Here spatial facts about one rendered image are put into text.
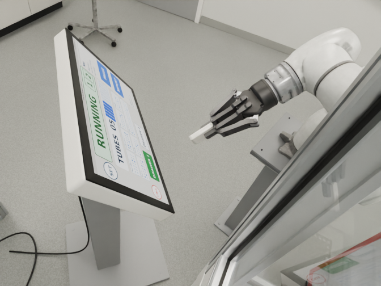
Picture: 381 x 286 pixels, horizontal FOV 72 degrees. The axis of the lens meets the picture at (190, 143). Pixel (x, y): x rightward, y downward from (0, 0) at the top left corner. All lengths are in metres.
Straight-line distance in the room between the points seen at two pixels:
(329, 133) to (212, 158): 1.86
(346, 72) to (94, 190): 0.54
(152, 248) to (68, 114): 1.19
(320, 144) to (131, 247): 1.45
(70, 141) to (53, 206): 1.31
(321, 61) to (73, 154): 0.54
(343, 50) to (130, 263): 1.40
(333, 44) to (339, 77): 0.09
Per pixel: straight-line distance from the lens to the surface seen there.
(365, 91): 0.26
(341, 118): 0.28
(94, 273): 1.62
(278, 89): 0.66
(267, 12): 3.83
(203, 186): 1.95
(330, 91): 0.62
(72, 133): 0.57
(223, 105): 0.70
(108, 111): 0.71
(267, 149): 1.22
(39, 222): 1.83
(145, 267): 1.63
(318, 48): 0.68
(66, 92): 0.67
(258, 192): 1.45
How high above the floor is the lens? 1.60
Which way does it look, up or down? 48 degrees down
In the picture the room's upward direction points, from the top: 17 degrees clockwise
